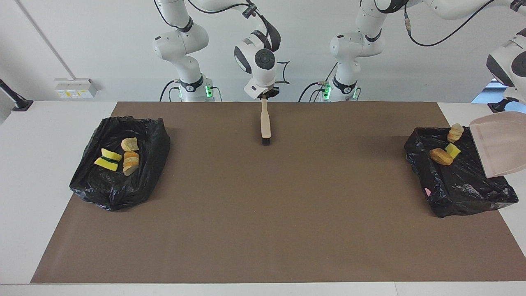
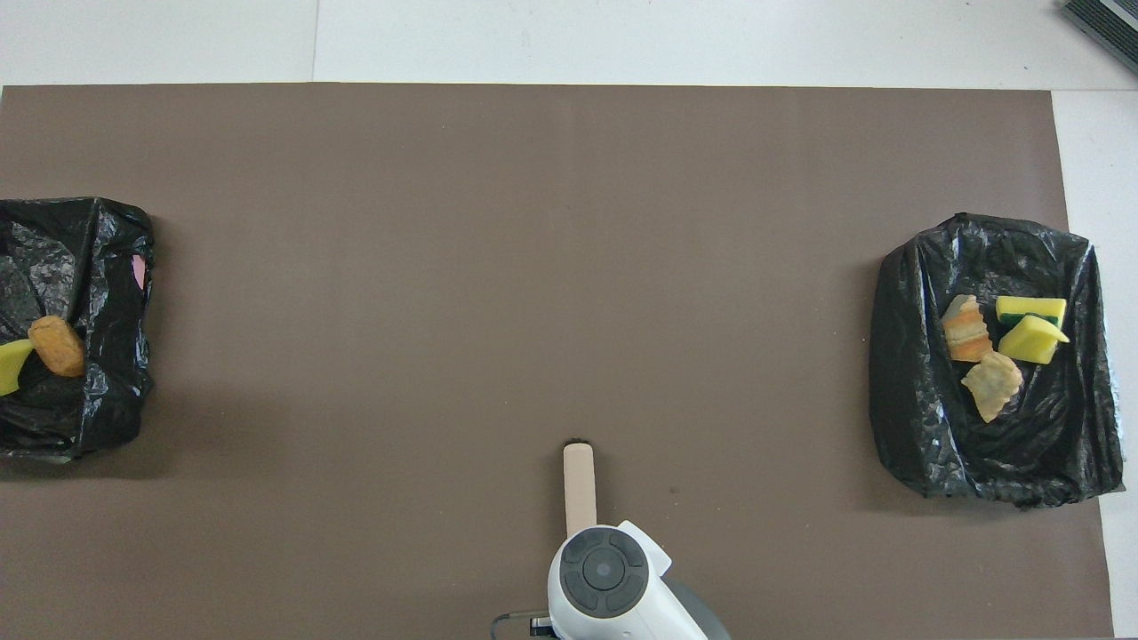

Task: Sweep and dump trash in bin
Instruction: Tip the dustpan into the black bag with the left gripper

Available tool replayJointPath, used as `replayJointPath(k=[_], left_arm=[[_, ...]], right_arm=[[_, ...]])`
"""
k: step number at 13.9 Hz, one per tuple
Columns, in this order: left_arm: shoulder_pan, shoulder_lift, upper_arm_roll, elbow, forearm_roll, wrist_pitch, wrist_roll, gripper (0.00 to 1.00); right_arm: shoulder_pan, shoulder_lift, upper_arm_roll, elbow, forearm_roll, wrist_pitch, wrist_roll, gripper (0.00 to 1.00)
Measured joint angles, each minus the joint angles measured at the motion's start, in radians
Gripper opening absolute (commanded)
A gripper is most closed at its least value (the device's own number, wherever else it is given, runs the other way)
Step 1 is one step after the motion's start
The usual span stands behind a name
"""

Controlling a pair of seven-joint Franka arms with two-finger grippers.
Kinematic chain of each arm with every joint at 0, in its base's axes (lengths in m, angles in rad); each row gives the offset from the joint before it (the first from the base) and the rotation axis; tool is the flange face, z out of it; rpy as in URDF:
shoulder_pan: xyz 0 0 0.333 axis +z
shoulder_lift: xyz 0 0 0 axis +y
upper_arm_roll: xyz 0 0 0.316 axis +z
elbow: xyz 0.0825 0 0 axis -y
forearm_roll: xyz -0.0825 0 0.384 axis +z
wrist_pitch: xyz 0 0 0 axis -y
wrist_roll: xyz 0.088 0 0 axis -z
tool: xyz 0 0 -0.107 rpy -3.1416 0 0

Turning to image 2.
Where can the beige hand brush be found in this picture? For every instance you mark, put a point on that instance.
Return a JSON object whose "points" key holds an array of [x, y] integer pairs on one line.
{"points": [[580, 489]]}

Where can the beige orange layered bread piece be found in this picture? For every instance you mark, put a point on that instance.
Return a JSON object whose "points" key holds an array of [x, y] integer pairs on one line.
{"points": [[966, 331]]}

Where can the brown croquette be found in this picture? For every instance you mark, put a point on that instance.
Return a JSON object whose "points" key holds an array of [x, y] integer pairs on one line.
{"points": [[58, 347]]}

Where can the small yellow sponge piece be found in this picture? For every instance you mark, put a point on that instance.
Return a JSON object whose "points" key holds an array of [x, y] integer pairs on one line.
{"points": [[12, 364]]}

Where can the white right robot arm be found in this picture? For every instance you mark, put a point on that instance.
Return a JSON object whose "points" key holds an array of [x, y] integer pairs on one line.
{"points": [[605, 578]]}

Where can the black bag lined bin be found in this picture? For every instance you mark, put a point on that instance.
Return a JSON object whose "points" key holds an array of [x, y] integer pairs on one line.
{"points": [[925, 427]]}

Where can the black bag bin pink spot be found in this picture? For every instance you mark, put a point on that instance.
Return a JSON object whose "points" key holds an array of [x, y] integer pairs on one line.
{"points": [[107, 409]]}

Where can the brown table mat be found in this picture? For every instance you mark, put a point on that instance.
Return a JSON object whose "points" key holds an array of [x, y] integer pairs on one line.
{"points": [[444, 267]]}

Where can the dark grey ribbed panel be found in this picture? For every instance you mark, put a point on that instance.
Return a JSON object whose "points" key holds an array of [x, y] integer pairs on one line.
{"points": [[1102, 27]]}

